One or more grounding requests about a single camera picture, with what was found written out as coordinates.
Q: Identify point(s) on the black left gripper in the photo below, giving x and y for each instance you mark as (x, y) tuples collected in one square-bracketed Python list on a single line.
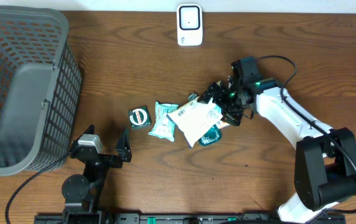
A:
[(122, 148)]

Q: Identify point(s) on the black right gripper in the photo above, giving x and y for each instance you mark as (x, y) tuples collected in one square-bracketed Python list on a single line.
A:
[(232, 118)]

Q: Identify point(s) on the orange small sachet packet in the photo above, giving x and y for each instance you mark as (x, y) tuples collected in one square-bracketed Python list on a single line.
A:
[(222, 124)]

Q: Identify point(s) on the yellow red snack bag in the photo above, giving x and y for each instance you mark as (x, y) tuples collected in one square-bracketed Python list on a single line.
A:
[(179, 118)]

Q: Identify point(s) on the teal Listerine mouthwash bottle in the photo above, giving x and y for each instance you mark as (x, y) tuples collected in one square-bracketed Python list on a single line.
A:
[(210, 137)]

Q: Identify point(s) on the green Zam-Buk ointment tin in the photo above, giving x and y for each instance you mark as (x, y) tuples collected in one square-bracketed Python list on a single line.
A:
[(139, 117)]

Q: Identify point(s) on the mint green wipes pack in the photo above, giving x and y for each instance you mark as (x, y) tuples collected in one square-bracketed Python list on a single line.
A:
[(163, 127)]

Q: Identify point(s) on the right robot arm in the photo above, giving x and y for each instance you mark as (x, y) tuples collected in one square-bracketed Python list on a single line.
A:
[(325, 163)]

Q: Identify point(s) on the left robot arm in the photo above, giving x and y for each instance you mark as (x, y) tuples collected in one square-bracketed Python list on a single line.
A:
[(82, 191)]

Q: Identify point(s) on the white barcode scanner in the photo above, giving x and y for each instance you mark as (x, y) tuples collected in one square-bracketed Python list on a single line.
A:
[(189, 25)]

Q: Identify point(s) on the grey plastic shopping basket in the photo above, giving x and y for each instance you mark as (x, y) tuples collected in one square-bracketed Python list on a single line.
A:
[(40, 85)]

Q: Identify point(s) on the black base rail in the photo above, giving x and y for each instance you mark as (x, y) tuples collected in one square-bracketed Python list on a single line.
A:
[(135, 218)]

